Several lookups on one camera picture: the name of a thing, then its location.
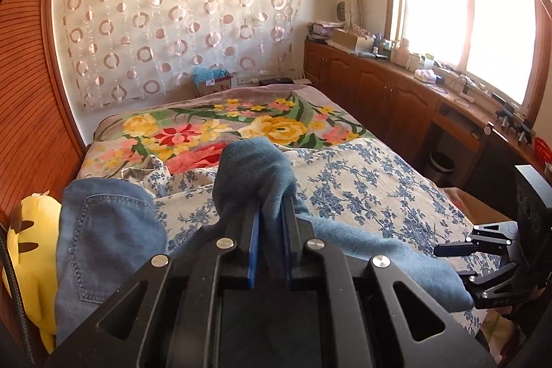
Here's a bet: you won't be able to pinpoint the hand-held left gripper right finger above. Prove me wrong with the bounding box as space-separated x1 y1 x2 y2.
281 196 496 368

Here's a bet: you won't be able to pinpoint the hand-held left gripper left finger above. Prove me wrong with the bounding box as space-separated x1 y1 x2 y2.
43 206 260 368

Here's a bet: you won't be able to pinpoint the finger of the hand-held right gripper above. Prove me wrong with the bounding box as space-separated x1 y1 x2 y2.
457 261 517 296
433 222 517 259

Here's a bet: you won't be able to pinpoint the light blue denim pants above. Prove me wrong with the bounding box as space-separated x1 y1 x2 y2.
211 136 475 312

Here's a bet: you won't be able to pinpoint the red basket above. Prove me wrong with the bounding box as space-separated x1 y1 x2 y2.
534 137 552 164

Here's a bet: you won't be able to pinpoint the dark trash bin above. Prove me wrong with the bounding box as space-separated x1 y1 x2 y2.
425 150 455 190

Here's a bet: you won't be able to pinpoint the small black stand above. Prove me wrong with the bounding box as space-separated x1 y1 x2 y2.
495 103 535 145

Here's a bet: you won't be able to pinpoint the colourful floral blanket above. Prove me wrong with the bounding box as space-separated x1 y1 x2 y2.
82 86 376 185

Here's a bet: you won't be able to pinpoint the cardboard box with blue items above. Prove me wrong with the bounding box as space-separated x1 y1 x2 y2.
194 71 234 98

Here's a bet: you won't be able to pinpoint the long wooden cabinet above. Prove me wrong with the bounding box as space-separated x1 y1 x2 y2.
302 38 552 196

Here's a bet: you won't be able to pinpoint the light blue fluffy cloth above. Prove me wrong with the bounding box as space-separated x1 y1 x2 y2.
191 65 229 84

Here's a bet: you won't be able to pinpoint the beige bottle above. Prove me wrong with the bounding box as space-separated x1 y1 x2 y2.
390 38 410 67

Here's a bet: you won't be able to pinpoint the yellow plush toy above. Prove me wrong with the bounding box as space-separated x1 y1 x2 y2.
2 190 63 354

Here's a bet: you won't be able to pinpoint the stack of papers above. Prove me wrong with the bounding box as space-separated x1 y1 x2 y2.
306 21 341 43

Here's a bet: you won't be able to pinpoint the circle patterned sheer curtain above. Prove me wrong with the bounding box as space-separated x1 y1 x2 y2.
52 0 305 114

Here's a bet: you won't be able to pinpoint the wooden louvred wardrobe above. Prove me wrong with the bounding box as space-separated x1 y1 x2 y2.
0 0 87 222

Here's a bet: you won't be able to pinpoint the black braided cable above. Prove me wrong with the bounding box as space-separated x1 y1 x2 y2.
0 217 35 364

